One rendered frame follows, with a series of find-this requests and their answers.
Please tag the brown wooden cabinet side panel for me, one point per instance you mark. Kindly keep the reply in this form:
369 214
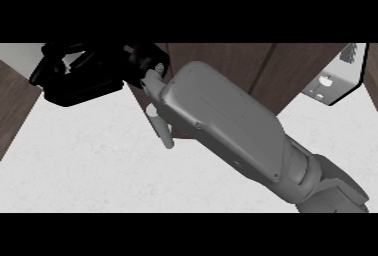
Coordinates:
372 73
13 110

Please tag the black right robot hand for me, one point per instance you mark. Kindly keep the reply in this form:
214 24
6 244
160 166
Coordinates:
89 78

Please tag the white appliance with black edge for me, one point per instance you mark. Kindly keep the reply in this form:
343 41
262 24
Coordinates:
340 78

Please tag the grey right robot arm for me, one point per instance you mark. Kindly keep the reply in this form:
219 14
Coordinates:
231 123

